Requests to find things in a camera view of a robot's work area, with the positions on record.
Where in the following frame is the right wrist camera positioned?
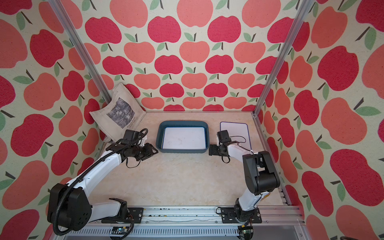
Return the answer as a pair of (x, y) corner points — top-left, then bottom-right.
(217, 130), (232, 145)

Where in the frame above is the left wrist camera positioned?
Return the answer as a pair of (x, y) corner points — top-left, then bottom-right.
(123, 130), (140, 143)

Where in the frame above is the blue-framed whiteboard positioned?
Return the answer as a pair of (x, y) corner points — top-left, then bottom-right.
(162, 127), (206, 150)
(220, 122), (251, 145)

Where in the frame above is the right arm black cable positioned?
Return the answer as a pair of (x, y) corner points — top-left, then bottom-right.
(220, 135), (256, 164)

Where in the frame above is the teal plastic storage box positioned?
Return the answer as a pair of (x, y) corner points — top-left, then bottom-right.
(156, 121), (210, 154)

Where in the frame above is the beige printed canvas bag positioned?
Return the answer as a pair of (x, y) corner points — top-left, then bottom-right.
(90, 83), (146, 142)

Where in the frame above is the right aluminium frame post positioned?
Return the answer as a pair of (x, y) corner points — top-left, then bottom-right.
(252, 0), (315, 118)

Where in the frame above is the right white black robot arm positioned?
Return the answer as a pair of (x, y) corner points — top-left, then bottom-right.
(209, 144), (281, 223)

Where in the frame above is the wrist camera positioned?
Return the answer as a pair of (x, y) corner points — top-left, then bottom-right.
(217, 130), (232, 145)
(123, 130), (140, 143)

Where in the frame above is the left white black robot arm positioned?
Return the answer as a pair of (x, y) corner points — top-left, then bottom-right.
(48, 143), (159, 240)

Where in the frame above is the left aluminium frame post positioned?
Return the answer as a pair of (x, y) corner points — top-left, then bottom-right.
(48, 0), (112, 104)

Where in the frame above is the aluminium frame post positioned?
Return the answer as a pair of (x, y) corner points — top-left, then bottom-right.
(252, 0), (315, 118)
(48, 0), (112, 104)

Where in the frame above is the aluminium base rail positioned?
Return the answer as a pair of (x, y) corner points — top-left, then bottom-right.
(49, 206), (311, 240)

